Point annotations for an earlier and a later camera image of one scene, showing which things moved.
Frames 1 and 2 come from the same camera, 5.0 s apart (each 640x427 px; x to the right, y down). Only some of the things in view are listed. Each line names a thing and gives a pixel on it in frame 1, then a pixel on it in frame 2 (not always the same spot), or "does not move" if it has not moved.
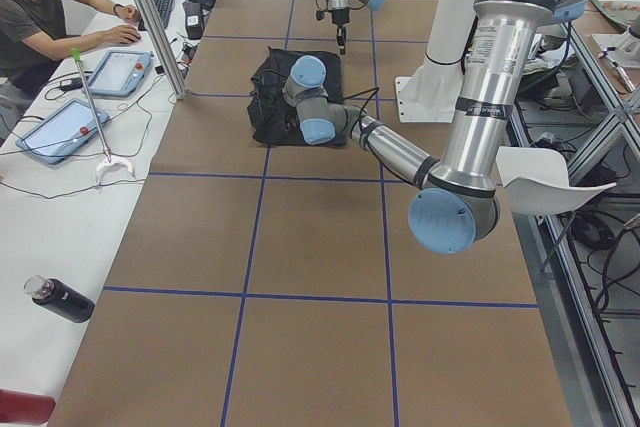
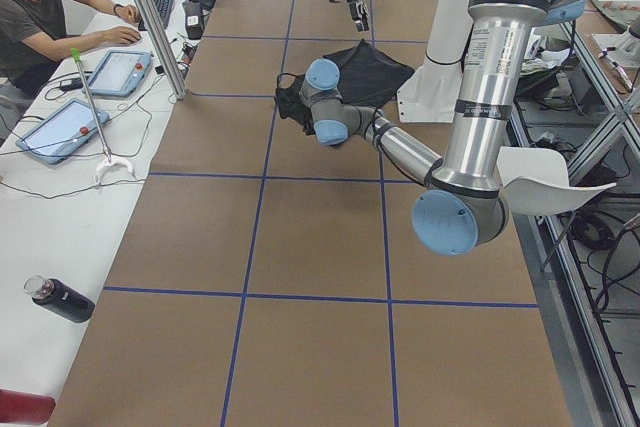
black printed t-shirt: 272,119 to 368,77
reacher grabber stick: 108,159 does not move
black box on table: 194,20 does not move
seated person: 33,39 does not move
